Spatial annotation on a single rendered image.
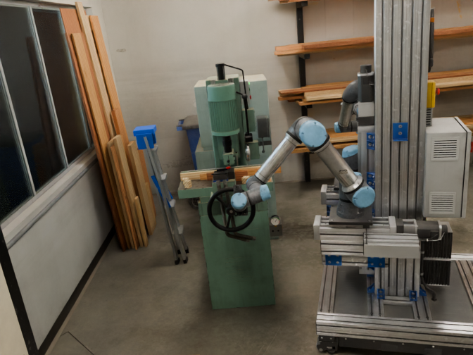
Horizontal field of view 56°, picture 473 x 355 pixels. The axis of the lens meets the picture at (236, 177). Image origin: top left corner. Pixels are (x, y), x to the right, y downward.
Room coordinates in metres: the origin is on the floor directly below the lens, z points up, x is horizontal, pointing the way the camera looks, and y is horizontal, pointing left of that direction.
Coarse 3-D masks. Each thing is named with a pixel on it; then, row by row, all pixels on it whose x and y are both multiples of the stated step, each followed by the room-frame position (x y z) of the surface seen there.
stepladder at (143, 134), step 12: (144, 132) 3.32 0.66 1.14; (144, 144) 3.31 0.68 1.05; (156, 156) 3.45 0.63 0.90; (156, 168) 3.30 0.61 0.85; (156, 180) 3.30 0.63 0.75; (156, 192) 3.30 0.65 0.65; (168, 192) 3.45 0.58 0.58; (168, 204) 3.30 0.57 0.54; (168, 216) 3.47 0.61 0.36; (168, 228) 3.30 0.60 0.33; (180, 228) 3.41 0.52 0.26; (180, 240) 3.32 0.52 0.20; (180, 252) 3.46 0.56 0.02
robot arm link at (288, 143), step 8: (296, 120) 2.11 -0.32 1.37; (288, 136) 2.12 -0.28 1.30; (296, 136) 2.10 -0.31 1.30; (280, 144) 2.13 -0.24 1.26; (288, 144) 2.11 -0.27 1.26; (296, 144) 2.12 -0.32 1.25; (272, 152) 2.13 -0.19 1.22; (280, 152) 2.10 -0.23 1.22; (288, 152) 2.11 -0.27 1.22; (272, 160) 2.10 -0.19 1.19; (280, 160) 2.10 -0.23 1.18; (264, 168) 2.10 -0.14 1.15; (272, 168) 2.10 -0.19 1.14; (256, 176) 2.11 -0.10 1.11; (264, 176) 2.09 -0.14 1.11; (248, 184) 2.10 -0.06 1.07; (264, 184) 2.10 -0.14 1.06
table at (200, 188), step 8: (192, 184) 2.69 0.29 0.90; (200, 184) 2.68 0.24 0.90; (208, 184) 2.66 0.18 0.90; (240, 184) 2.60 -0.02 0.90; (272, 184) 2.58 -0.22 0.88; (184, 192) 2.60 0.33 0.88; (192, 192) 2.60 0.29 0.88; (200, 192) 2.60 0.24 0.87; (208, 192) 2.60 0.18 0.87; (216, 200) 2.50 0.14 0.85; (224, 200) 2.50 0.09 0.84
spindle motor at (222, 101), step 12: (216, 84) 2.80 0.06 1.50; (228, 84) 2.74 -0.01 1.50; (216, 96) 2.67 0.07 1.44; (228, 96) 2.68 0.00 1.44; (216, 108) 2.68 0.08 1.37; (228, 108) 2.68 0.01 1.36; (216, 120) 2.69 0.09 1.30; (228, 120) 2.68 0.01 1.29; (216, 132) 2.69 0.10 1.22; (228, 132) 2.67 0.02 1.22
